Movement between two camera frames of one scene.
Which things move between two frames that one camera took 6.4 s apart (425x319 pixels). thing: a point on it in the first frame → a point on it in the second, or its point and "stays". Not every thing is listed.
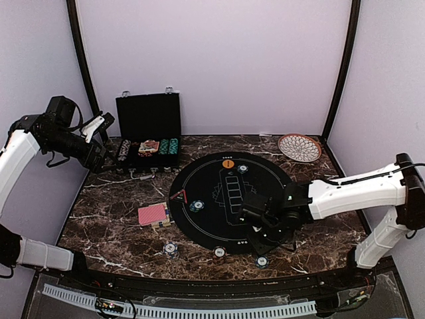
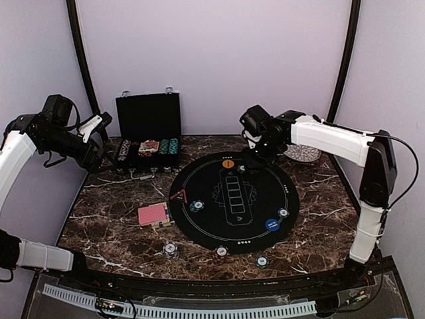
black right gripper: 259,247 → 252,165
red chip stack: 220,254 stays
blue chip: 196,205 stays
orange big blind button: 228,163 stays
